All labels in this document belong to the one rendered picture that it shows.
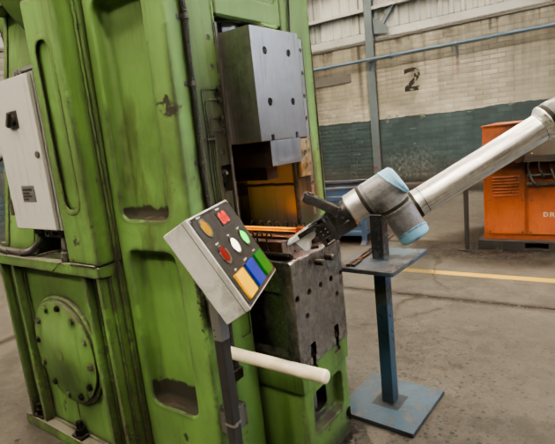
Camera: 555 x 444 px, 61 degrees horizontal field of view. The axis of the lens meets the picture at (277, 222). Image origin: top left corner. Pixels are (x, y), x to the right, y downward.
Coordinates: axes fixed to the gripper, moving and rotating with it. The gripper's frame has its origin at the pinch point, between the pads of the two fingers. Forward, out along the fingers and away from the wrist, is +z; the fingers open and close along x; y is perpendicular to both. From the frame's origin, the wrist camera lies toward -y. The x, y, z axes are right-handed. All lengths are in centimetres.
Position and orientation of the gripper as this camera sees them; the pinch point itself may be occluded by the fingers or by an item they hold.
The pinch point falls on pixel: (290, 240)
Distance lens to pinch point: 141.7
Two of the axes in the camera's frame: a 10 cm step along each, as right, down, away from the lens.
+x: 2.0, -2.0, 9.6
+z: -8.0, 5.4, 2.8
